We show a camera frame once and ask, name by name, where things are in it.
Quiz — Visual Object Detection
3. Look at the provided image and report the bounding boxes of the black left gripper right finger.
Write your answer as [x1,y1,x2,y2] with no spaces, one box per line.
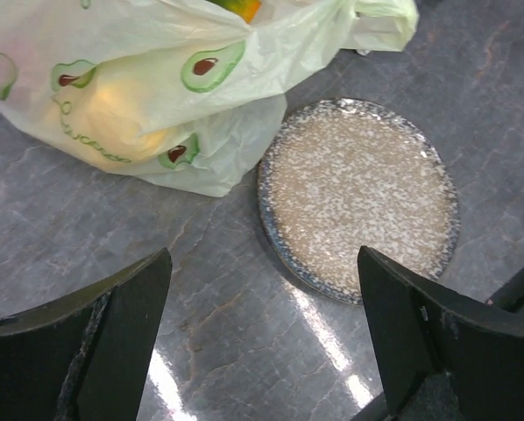
[358,246,524,420]

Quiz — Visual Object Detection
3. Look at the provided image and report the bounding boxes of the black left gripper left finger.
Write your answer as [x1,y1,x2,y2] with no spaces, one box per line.
[0,248,172,420]

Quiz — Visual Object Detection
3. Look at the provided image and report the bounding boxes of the speckled ceramic plate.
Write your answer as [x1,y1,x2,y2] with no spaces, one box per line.
[258,98,460,305]

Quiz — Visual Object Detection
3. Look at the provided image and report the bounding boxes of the avocado print plastic bag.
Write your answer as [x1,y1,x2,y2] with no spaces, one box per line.
[0,1,419,197]

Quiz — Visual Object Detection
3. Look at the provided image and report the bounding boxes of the orange green fake mango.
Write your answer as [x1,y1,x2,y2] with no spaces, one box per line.
[209,0,261,24]

